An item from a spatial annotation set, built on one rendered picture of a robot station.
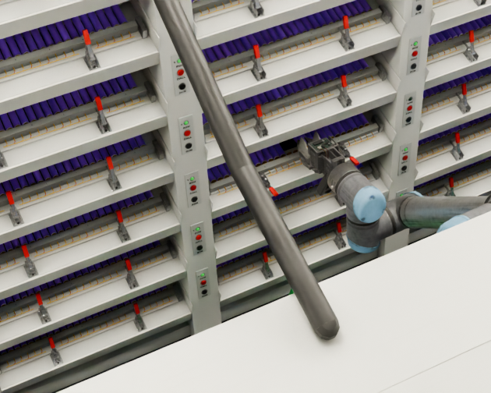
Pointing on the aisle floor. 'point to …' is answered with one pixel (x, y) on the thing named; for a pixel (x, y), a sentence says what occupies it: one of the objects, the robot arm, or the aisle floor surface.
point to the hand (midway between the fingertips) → (303, 143)
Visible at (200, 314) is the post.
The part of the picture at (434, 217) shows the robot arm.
